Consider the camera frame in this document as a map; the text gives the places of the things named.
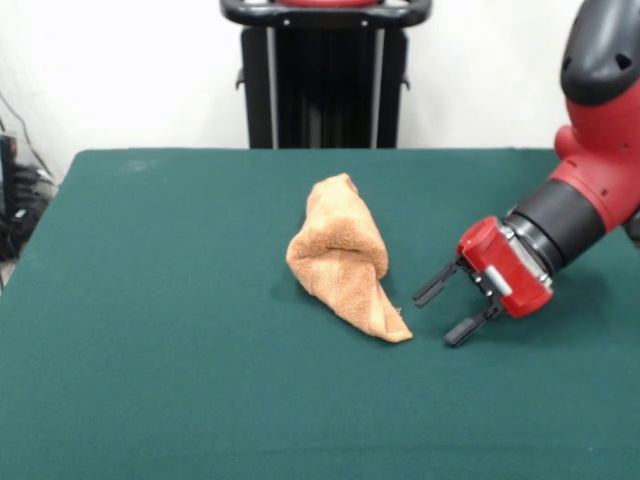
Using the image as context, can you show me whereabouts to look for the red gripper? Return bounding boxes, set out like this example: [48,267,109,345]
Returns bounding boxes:
[412,215,555,348]

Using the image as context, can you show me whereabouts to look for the dark green table cloth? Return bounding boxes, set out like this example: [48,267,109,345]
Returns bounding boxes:
[0,147,640,480]

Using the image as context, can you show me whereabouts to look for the black box device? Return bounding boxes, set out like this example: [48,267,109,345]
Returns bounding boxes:
[0,133,20,221]

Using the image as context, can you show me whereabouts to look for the tan terry towel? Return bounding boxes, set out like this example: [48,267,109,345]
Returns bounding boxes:
[285,172,415,345]

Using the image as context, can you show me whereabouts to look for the grey cable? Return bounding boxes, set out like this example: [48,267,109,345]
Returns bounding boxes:
[0,92,49,176]

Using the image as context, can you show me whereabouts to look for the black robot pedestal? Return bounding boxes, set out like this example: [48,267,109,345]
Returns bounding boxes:
[218,0,432,150]

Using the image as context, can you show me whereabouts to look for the black equipment heap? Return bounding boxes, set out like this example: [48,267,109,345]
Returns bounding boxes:
[0,164,57,261]

